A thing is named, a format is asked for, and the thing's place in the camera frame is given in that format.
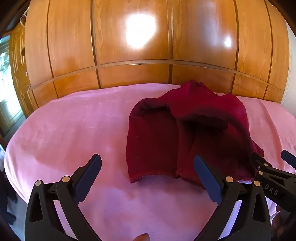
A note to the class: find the wooden wardrobe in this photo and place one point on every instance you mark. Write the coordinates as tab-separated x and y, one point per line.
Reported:
138	69

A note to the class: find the white clothes hanger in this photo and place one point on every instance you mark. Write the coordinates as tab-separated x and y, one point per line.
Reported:
23	17

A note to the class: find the wooden lattice door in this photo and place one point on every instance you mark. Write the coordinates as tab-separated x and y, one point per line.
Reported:
19	76

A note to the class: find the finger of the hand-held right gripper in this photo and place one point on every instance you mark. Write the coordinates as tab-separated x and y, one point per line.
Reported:
260	163
289	157

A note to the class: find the dark red knitted garment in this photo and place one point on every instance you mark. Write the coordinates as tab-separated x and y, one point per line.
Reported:
161	139

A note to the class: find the dark cloth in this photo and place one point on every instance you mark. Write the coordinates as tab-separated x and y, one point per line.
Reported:
5	197

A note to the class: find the person's right hand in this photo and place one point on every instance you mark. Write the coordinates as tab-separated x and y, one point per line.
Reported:
278	228

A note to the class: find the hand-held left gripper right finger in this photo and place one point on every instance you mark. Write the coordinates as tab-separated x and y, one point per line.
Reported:
208	179

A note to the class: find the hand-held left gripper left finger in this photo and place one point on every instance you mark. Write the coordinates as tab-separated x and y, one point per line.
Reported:
89	177

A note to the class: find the bright window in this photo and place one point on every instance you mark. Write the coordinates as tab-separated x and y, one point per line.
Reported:
5	69

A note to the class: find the pink blanket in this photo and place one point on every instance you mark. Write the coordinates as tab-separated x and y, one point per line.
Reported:
69	129

